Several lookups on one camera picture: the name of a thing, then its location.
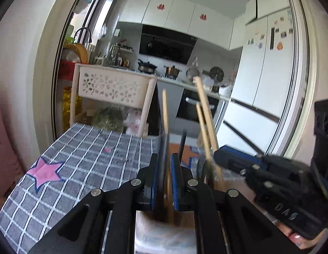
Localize black range hood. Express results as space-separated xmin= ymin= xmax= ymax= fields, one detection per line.
xmin=139 ymin=25 xmax=197 ymax=65

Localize pink plastic stool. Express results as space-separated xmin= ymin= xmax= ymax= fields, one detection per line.
xmin=0 ymin=111 xmax=23 ymax=197

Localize beige plastic utensil holder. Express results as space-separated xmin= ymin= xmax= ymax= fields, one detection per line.
xmin=134 ymin=211 xmax=197 ymax=253

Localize black wok on stove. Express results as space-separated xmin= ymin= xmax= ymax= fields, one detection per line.
xmin=138 ymin=61 xmax=157 ymax=74

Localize black built-in oven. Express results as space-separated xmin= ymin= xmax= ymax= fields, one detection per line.
xmin=177 ymin=90 xmax=220 ymax=122

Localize person's right hand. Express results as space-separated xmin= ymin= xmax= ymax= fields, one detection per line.
xmin=275 ymin=222 xmax=325 ymax=249

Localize white upper kitchen cabinets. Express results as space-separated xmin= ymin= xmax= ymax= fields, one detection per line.
xmin=119 ymin=0 xmax=235 ymax=50

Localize white refrigerator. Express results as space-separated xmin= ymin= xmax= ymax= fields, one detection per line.
xmin=217 ymin=9 xmax=294 ymax=155

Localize beige perforated storage cart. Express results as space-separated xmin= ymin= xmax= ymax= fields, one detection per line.
xmin=69 ymin=63 xmax=158 ymax=138

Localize bamboo chopstick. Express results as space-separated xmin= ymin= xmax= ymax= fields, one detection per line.
xmin=162 ymin=89 xmax=174 ymax=224
xmin=196 ymin=102 xmax=211 ymax=162
xmin=193 ymin=76 xmax=225 ymax=190

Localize black kitchen faucet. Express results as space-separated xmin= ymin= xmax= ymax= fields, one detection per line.
xmin=74 ymin=27 xmax=92 ymax=44

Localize grey checkered tablecloth with stars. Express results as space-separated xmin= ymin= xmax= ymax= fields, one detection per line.
xmin=0 ymin=124 xmax=159 ymax=253

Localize copper cooking pot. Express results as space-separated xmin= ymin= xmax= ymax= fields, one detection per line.
xmin=165 ymin=65 xmax=181 ymax=80

